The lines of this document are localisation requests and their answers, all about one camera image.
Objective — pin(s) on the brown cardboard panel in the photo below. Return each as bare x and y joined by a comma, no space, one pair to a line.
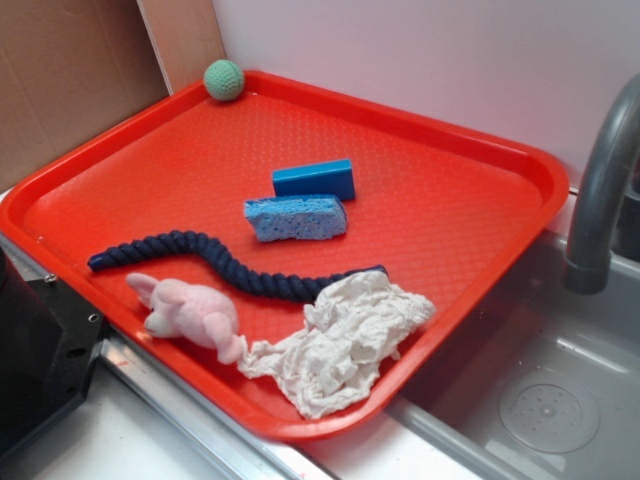
70,70

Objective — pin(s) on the blue rectangular block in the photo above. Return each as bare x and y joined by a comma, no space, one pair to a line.
331,178

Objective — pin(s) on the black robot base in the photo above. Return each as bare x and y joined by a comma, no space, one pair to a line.
50,340

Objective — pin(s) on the red plastic tray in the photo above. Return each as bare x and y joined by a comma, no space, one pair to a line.
444,209

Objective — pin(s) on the pink plush toy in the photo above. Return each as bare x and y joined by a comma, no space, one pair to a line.
198,313

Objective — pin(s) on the grey faucet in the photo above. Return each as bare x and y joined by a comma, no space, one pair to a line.
606,214

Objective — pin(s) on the light wooden board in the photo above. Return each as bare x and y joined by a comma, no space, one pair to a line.
185,37

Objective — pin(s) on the green knitted ball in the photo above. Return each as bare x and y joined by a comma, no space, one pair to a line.
224,80

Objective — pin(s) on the light blue sponge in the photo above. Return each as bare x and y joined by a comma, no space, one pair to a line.
298,217

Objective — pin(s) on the white crumpled cloth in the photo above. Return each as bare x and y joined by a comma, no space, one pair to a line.
334,360

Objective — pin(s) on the grey plastic sink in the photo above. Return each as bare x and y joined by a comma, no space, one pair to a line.
537,382

